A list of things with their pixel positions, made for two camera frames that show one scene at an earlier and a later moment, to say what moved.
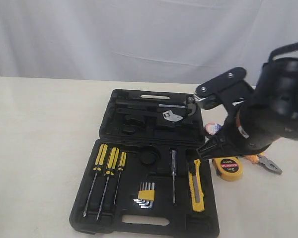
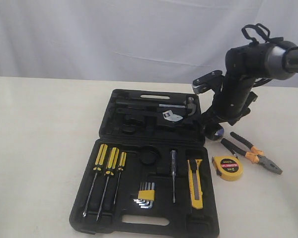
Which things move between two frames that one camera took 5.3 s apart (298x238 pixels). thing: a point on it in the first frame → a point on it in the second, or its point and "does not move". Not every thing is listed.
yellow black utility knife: [195, 182] does not move
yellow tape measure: [229, 168] does not move
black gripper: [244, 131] → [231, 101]
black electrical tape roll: [212, 129] does not move
